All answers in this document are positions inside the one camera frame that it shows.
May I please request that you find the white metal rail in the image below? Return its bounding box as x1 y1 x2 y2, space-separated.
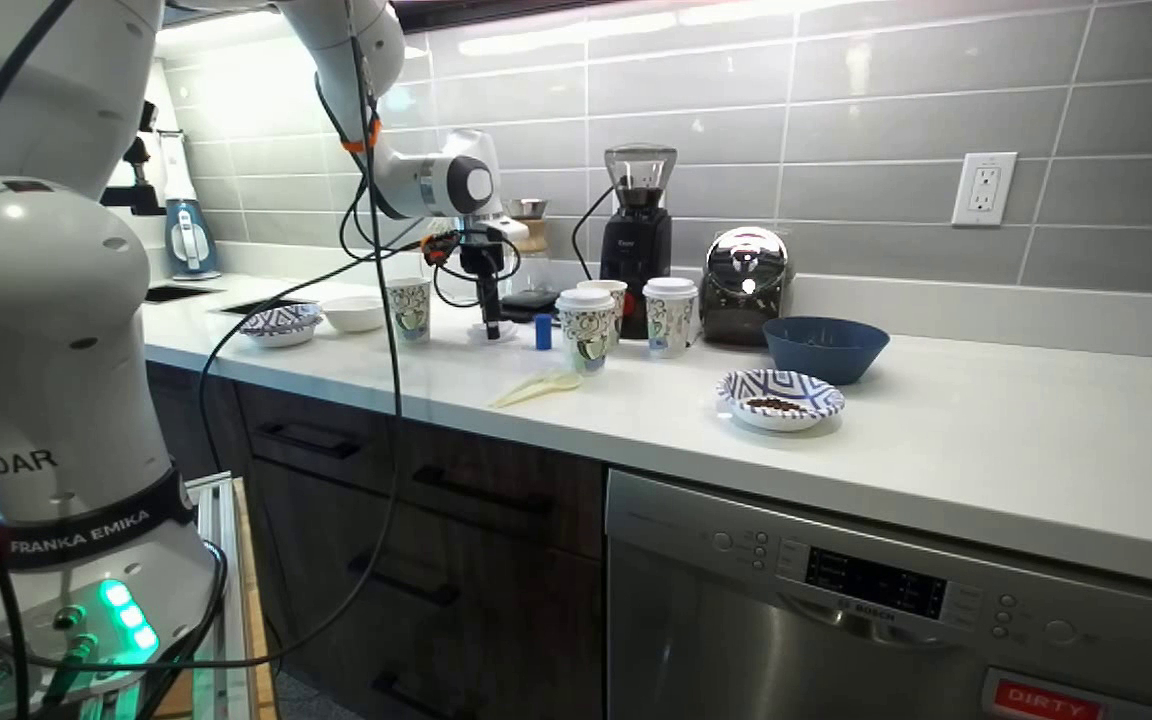
185 468 263 720

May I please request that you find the black coffee grinder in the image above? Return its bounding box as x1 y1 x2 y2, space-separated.
595 145 679 341

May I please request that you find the black drawer handle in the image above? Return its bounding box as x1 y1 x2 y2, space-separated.
256 418 368 464
344 547 470 613
409 459 557 518

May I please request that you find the black inset cooktop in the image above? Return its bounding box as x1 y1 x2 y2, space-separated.
145 271 233 304

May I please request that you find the white bowl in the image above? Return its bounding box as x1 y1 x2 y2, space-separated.
315 286 391 341

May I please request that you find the white wall outlet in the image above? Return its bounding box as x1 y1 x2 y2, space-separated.
947 149 1025 230

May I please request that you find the cream plastic spoon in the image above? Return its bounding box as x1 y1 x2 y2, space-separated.
510 372 588 405
487 375 569 406

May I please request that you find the stainless steel dishwasher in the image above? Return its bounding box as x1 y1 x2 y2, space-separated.
602 464 1152 720

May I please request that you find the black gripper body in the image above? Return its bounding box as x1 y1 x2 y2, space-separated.
456 226 516 286

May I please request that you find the blue patterned plate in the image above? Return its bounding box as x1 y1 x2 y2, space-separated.
713 363 851 438

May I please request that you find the patterned paper cup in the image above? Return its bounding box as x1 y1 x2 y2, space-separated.
386 277 435 342
645 293 700 359
557 304 620 375

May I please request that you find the dark wall cabinet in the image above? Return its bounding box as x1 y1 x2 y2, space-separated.
389 0 688 31

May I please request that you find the dark wood drawer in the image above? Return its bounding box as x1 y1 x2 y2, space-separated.
245 459 608 672
268 625 608 720
238 378 409 499
391 418 612 562

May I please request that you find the white paper cup lid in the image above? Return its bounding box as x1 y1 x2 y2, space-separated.
551 285 626 321
641 271 706 304

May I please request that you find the black power cable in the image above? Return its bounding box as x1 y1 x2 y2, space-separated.
566 181 626 286

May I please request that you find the black tripod device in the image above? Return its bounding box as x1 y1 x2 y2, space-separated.
101 96 170 221

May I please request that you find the blue patterned bowl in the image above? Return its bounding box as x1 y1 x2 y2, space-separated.
238 297 327 355

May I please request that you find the black coffee scale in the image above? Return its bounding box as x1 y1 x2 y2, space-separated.
492 293 569 324

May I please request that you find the glass pour-over coffee carafe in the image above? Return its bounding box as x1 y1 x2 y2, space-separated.
505 190 569 304

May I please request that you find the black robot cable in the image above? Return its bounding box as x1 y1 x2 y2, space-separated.
133 222 472 720
91 35 409 677
0 0 80 720

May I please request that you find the shiny dark metal kettle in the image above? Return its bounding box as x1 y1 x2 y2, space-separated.
697 222 802 352

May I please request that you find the orange wrist mount bracket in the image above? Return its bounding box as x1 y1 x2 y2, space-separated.
420 226 463 268

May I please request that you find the dark blue bowl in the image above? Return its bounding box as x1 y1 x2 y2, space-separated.
759 312 895 393

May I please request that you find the blue and white kettle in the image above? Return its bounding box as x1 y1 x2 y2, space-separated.
151 123 223 285

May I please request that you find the robot base stand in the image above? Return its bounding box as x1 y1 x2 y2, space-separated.
0 525 238 720

